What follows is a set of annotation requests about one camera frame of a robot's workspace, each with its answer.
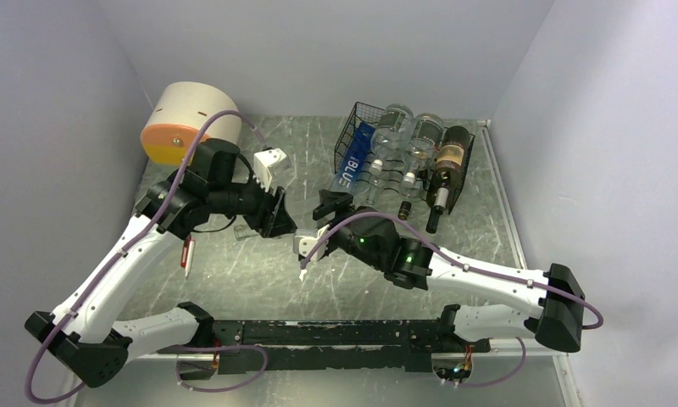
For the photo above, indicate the dark green wine bottle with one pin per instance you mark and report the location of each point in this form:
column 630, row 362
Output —
column 424, row 179

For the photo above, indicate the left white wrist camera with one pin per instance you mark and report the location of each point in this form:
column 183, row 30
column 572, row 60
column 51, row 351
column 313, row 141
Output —
column 269, row 166

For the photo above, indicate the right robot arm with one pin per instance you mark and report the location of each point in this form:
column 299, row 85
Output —
column 546, row 305

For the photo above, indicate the blue square bottle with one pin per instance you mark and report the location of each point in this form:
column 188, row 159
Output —
column 350, row 176

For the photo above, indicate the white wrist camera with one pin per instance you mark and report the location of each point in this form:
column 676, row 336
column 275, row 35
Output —
column 304, row 240
column 269, row 166

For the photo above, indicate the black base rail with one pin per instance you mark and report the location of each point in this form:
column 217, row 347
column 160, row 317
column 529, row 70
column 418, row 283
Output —
column 409, row 345

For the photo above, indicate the cream and orange cylinder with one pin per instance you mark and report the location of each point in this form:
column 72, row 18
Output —
column 182, row 109

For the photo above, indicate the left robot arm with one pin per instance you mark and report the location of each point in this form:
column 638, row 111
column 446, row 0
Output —
column 85, row 332

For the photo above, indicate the black wire wine rack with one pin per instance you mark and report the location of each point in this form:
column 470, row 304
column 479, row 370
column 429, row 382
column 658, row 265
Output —
column 392, row 174

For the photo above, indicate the clear bottle silver cap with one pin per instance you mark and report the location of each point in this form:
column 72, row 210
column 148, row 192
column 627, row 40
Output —
column 421, row 149

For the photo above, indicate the clear bottle white cap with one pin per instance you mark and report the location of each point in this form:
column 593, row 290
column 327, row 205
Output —
column 390, row 135

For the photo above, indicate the dark bottle black neck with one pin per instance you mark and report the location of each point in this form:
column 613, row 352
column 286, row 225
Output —
column 449, row 173

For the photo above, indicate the red and white pen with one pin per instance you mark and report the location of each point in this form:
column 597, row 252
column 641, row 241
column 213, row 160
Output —
column 187, row 255

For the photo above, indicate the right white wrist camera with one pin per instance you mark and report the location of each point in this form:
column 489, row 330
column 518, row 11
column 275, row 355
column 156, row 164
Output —
column 304, row 240

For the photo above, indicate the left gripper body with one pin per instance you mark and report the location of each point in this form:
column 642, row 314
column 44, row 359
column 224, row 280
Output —
column 255, row 200

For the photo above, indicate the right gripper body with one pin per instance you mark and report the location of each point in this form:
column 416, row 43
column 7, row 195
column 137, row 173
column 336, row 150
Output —
column 338, row 236

